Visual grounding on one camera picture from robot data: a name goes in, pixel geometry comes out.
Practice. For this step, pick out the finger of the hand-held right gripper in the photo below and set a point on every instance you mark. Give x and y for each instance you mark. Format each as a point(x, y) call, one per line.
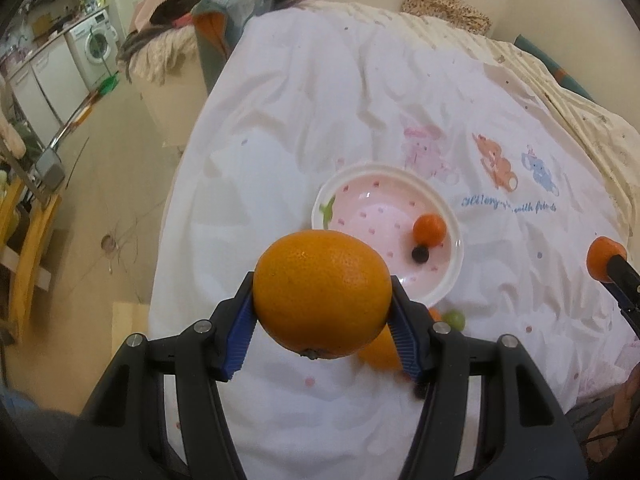
point(625, 280)

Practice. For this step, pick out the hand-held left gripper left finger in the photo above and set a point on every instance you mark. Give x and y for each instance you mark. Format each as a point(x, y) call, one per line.
point(240, 330)

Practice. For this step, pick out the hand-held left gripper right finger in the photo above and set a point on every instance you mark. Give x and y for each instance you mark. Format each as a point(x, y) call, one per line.
point(404, 340)

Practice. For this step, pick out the yellowish orange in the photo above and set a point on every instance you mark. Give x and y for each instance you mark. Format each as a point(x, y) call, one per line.
point(377, 355)

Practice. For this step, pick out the small green fruit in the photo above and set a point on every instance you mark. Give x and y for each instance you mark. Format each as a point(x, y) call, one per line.
point(454, 320)

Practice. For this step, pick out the dark blueberry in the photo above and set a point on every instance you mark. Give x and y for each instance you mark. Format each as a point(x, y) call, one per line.
point(419, 390)
point(420, 255)

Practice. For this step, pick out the large round orange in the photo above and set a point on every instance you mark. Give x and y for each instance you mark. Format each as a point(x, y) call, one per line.
point(320, 290)

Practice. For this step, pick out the pink dotted white plate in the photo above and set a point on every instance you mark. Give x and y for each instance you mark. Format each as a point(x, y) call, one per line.
point(380, 215)

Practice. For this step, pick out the person's right hand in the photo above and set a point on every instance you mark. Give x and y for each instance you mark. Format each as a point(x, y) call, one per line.
point(622, 405)

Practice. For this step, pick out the cream patterned quilt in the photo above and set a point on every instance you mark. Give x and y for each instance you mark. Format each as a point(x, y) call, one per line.
point(600, 125)

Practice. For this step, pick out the white cartoon printed blanket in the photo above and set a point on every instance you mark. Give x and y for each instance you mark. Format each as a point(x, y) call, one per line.
point(300, 135)

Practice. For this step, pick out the yellow wooden chair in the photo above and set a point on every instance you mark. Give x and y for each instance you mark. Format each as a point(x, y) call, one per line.
point(27, 255)

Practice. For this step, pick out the teal pillow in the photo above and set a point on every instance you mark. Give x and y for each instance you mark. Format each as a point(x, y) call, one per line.
point(550, 65)

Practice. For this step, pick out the grey metal box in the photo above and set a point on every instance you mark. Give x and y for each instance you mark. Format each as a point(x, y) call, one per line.
point(48, 167)

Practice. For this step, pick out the green dustpan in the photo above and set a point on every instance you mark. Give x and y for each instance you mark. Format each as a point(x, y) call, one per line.
point(107, 83)

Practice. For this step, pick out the cream knitted throw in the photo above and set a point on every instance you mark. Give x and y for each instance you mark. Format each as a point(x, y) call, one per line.
point(155, 55)

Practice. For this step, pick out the white kitchen cabinets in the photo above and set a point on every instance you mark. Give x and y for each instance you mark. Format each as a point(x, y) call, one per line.
point(45, 80)

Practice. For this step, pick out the white washing machine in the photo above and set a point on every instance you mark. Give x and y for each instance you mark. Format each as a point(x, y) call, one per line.
point(92, 45)

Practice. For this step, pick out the leopard print pillow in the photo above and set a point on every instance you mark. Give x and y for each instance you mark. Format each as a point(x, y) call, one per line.
point(445, 5)

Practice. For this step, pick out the chrome rail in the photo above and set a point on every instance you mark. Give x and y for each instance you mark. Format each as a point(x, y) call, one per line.
point(72, 120)

